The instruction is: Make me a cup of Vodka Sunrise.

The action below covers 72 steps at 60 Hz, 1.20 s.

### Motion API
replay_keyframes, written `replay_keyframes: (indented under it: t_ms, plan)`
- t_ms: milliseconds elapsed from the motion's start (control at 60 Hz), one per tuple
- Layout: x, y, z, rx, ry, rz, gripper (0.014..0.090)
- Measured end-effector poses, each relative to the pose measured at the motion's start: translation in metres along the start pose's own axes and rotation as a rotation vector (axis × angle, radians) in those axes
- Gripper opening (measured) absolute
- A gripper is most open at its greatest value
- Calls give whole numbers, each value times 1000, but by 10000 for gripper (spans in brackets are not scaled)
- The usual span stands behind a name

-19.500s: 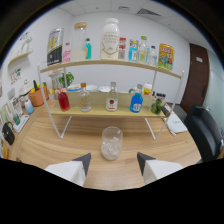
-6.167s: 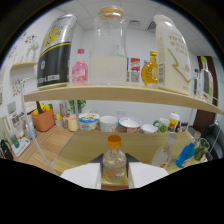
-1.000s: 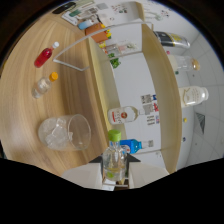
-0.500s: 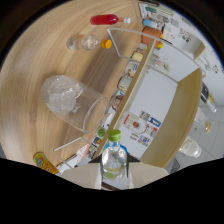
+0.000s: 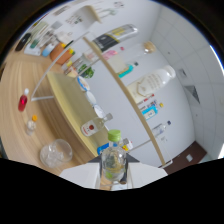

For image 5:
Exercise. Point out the clear glass with ice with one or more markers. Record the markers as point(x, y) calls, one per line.
point(55, 155)

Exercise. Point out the glass jar cork lid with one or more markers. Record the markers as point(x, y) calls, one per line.
point(140, 53)

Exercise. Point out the small red liquid bottle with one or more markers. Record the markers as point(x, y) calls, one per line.
point(22, 101)

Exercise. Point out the colourful wall stickers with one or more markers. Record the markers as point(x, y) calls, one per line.
point(75, 20)

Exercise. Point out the white kitchen appliance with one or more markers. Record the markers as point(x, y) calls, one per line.
point(64, 38)

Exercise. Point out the patterned paper bowl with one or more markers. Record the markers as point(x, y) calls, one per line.
point(99, 111)

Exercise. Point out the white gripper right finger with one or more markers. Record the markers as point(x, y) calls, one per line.
point(145, 173)

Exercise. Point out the clear bottle orange cap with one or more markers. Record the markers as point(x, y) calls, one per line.
point(31, 126)

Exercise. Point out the pale green pitcher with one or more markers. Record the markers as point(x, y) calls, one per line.
point(39, 29)

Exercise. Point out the blue liquid bottle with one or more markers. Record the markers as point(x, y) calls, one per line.
point(101, 149)

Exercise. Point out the clear water bottle blue cap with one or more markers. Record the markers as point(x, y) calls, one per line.
point(160, 129)

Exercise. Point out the tall black yellow can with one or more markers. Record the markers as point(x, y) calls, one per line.
point(113, 37)

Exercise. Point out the blue white cup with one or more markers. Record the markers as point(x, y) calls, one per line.
point(49, 49)

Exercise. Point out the white paper bowl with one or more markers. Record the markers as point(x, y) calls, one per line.
point(91, 98)

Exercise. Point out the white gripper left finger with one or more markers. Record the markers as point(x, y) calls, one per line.
point(83, 174)

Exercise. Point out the white tray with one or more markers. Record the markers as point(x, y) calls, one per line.
point(32, 51)

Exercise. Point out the blue rimmed paper bowl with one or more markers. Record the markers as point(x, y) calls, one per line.
point(83, 83)

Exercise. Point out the black handbag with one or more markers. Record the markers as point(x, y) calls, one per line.
point(22, 41)

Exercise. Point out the small ceiling vent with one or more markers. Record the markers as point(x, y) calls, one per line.
point(181, 73)

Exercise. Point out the clear vodka bottle red label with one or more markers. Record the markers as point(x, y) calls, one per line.
point(91, 127)

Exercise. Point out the pink liquid bottle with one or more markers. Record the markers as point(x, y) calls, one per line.
point(110, 54)

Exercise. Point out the teal liquid bottle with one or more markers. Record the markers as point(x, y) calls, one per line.
point(126, 70)

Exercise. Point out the clear bottle green cap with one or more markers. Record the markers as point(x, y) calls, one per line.
point(113, 163)

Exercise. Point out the wooden wall shelf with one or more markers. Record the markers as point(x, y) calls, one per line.
point(88, 15)

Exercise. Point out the two-tier wooden shelf rack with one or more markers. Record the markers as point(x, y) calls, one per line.
point(66, 96)

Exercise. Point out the green translucent cup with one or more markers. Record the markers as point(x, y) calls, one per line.
point(34, 43)

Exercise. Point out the green leafy plant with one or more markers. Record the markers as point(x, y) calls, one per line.
point(86, 71)

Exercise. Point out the white shelf ornament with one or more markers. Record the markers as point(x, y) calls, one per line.
point(106, 11)

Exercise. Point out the brown door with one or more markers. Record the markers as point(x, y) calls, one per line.
point(186, 158)

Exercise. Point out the large ceiling vent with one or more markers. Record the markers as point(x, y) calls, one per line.
point(192, 94)

